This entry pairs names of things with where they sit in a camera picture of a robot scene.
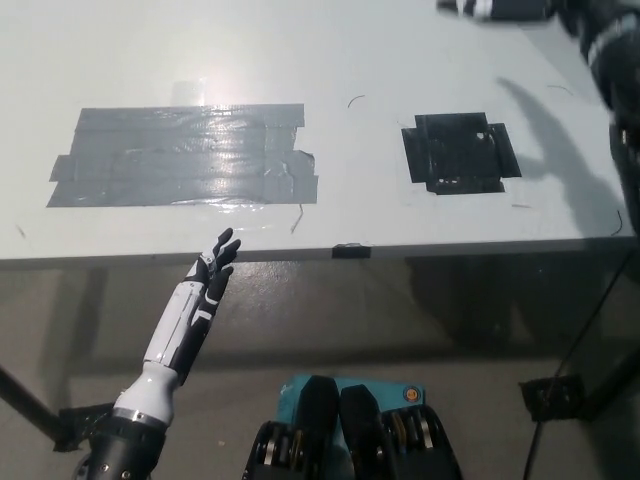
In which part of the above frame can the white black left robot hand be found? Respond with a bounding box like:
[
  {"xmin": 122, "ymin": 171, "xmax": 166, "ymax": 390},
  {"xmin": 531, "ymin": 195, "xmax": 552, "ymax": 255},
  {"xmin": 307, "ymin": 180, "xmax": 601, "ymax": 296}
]
[{"xmin": 112, "ymin": 228, "xmax": 243, "ymax": 430}]

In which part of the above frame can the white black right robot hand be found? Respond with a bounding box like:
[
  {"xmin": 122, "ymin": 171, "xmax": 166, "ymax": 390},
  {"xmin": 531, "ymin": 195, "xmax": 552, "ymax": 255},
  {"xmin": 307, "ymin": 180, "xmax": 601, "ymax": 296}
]
[{"xmin": 437, "ymin": 0, "xmax": 640, "ymax": 50}]

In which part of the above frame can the black table leg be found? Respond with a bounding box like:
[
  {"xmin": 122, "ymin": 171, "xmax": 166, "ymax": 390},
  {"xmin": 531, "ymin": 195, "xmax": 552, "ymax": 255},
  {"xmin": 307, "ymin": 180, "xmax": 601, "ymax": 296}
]
[
  {"xmin": 0, "ymin": 367, "xmax": 66, "ymax": 447},
  {"xmin": 588, "ymin": 349, "xmax": 640, "ymax": 417}
]

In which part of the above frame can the black tape patch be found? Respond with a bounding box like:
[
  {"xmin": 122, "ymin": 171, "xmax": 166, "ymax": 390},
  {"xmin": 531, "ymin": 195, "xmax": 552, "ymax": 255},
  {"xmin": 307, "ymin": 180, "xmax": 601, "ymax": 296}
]
[{"xmin": 401, "ymin": 112, "xmax": 523, "ymax": 195}]

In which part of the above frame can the thin black table brace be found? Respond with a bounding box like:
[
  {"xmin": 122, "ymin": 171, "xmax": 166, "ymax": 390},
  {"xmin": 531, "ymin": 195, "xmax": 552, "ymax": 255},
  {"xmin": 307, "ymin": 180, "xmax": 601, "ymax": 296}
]
[{"xmin": 555, "ymin": 248, "xmax": 632, "ymax": 377}]

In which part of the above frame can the grey duct tape patch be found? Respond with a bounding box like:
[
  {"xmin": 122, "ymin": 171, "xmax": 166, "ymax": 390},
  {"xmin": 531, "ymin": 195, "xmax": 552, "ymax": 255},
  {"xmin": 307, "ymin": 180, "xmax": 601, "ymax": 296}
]
[{"xmin": 46, "ymin": 103, "xmax": 320, "ymax": 209}]

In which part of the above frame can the black cable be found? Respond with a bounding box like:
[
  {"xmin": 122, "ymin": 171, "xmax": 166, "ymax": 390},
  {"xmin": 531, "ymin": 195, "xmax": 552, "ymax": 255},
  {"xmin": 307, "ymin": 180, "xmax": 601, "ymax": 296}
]
[{"xmin": 522, "ymin": 419, "xmax": 547, "ymax": 480}]

